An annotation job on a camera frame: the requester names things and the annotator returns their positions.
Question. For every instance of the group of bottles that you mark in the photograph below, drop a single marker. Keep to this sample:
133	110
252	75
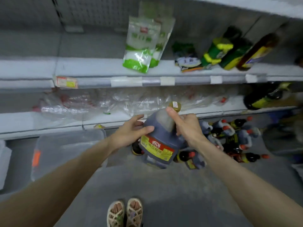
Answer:
236	139

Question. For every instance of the large soy sauce jug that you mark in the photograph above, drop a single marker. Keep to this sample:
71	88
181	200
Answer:
158	149

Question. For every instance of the green packet white blue label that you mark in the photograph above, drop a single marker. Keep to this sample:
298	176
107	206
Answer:
187	61

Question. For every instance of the white green bag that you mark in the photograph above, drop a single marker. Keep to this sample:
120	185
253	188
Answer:
165	30
139	44

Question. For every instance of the person's left hand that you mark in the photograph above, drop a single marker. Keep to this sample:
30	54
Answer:
128	134

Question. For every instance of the white metal store shelving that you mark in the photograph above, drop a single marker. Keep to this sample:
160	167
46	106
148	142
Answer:
28	68

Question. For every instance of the person's left forearm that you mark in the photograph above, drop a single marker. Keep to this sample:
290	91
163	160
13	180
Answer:
52	186

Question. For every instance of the grey floor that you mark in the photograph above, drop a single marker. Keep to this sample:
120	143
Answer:
189	196

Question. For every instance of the person's right hand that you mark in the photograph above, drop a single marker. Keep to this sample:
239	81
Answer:
191	127

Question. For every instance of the small green bottle yellow label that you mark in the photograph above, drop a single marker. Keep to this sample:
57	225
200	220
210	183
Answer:
236	56

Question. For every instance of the pack of clear empty bottles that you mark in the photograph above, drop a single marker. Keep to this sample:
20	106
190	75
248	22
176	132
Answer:
118	101

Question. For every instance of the person's right forearm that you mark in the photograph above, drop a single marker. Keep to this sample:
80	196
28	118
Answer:
251	186

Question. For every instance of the person's left beige sandal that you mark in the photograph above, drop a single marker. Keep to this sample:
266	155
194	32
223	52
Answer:
115	215

